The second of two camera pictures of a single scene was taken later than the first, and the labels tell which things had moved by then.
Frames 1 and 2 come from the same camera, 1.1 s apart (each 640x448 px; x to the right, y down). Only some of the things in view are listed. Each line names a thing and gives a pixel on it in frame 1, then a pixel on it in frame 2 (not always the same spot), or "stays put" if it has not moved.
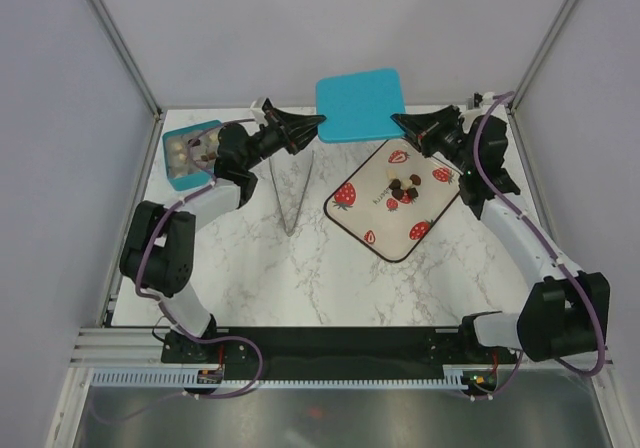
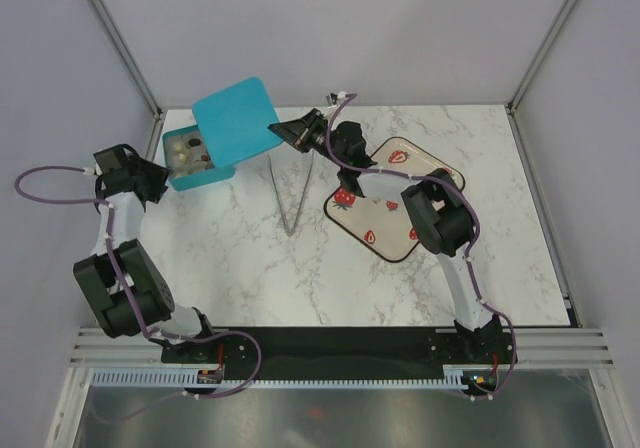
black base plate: x=335 y=353 stays put
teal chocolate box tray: x=190 y=155 stays put
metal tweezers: x=278 y=196 stays put
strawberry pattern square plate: x=393 y=197 stays put
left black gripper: x=303 y=130 to x=158 y=175
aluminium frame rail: x=119 y=347 stays put
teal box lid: x=359 y=106 to x=237 y=121
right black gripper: x=417 y=125 to x=299 y=132
